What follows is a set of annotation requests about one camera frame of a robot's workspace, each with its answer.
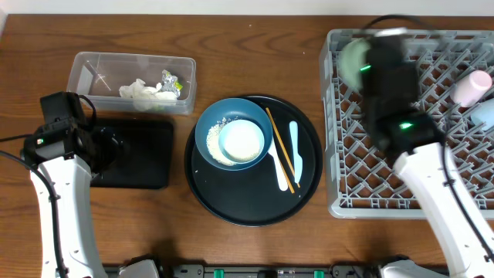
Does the teal green bowl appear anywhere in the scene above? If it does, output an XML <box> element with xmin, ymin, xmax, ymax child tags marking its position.
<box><xmin>338</xmin><ymin>39</ymin><xmax>370</xmax><ymax>90</ymax></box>

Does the pink cup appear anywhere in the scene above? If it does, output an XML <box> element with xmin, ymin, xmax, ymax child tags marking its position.
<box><xmin>450</xmin><ymin>70</ymin><xmax>492</xmax><ymax>107</ymax></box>

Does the white napkin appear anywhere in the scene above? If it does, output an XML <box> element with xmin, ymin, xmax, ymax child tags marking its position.
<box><xmin>119</xmin><ymin>79</ymin><xmax>180</xmax><ymax>111</ymax></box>

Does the light blue cup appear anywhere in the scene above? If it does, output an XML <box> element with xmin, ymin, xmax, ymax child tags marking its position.
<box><xmin>471</xmin><ymin>99</ymin><xmax>494</xmax><ymax>131</ymax></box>

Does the foil snack wrapper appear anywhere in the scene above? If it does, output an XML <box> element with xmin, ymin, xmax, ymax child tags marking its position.
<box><xmin>160</xmin><ymin>69</ymin><xmax>183</xmax><ymax>98</ymax></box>

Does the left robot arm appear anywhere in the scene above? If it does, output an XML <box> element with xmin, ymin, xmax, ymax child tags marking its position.
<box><xmin>21</xmin><ymin>92</ymin><xmax>121</xmax><ymax>277</ymax></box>

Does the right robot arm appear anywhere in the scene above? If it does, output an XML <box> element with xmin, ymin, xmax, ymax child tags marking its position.
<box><xmin>360</xmin><ymin>28</ymin><xmax>493</xmax><ymax>277</ymax></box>

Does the clear plastic waste bin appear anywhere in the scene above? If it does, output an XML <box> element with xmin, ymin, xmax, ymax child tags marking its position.
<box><xmin>66</xmin><ymin>52</ymin><xmax>197</xmax><ymax>115</ymax></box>

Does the grey dishwasher rack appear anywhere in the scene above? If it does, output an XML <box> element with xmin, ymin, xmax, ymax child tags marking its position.
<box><xmin>319</xmin><ymin>29</ymin><xmax>493</xmax><ymax>219</ymax></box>

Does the black rectangular tray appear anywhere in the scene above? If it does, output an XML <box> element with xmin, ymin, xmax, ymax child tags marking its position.
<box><xmin>91</xmin><ymin>119</ymin><xmax>174</xmax><ymax>189</ymax></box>

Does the light blue plastic knife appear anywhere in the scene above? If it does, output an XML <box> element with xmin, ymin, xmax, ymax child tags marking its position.
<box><xmin>289</xmin><ymin>121</ymin><xmax>303</xmax><ymax>183</ymax></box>

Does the wooden chopstick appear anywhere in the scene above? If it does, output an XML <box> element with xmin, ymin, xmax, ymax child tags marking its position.
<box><xmin>278</xmin><ymin>159</ymin><xmax>295</xmax><ymax>194</ymax></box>
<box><xmin>266</xmin><ymin>107</ymin><xmax>301</xmax><ymax>188</ymax></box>

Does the pile of white rice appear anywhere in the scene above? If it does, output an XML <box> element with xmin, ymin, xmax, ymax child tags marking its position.
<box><xmin>206</xmin><ymin>117</ymin><xmax>235</xmax><ymax>166</ymax></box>

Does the white plastic spoon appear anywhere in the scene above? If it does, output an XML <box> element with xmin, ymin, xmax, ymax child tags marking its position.
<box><xmin>268</xmin><ymin>138</ymin><xmax>289</xmax><ymax>192</ymax></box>

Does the light blue small bowl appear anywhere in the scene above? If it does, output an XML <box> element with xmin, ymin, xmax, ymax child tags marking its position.
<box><xmin>218</xmin><ymin>120</ymin><xmax>265</xmax><ymax>164</ymax></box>

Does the dark blue bowl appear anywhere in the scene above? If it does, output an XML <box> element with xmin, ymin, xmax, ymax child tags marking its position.
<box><xmin>195</xmin><ymin>98</ymin><xmax>273</xmax><ymax>171</ymax></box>

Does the round black serving tray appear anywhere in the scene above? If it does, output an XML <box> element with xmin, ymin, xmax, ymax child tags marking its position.
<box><xmin>184</xmin><ymin>96</ymin><xmax>323</xmax><ymax>226</ymax></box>

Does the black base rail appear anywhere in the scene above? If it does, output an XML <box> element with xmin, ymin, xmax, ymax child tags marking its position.
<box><xmin>103</xmin><ymin>254</ymin><xmax>425</xmax><ymax>278</ymax></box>

